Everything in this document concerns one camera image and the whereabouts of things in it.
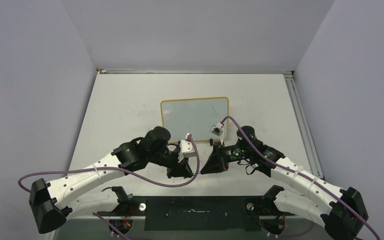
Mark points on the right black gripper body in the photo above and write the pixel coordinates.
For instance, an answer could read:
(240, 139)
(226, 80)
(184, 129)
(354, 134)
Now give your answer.
(223, 155)

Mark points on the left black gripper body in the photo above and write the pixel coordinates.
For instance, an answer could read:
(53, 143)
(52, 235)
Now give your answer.
(171, 163)

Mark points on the yellow framed whiteboard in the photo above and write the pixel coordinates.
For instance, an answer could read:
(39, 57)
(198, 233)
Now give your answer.
(194, 116)

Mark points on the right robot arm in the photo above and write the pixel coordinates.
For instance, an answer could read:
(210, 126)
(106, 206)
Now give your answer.
(341, 212)

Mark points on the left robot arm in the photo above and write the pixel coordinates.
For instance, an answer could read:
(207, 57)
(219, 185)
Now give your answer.
(54, 202)

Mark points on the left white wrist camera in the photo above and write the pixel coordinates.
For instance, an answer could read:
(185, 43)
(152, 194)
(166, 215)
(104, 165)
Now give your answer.
(186, 148)

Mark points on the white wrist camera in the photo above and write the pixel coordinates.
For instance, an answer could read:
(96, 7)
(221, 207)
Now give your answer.
(220, 130)
(186, 148)

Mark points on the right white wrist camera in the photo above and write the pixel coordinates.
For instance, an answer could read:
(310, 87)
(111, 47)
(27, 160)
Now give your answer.
(220, 130)

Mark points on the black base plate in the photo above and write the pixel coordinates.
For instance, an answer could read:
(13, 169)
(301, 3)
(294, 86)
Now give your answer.
(196, 213)

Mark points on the right aluminium rail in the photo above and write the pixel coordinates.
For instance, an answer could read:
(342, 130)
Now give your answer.
(305, 132)

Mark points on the back aluminium rail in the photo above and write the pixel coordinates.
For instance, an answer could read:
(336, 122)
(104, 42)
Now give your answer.
(144, 71)

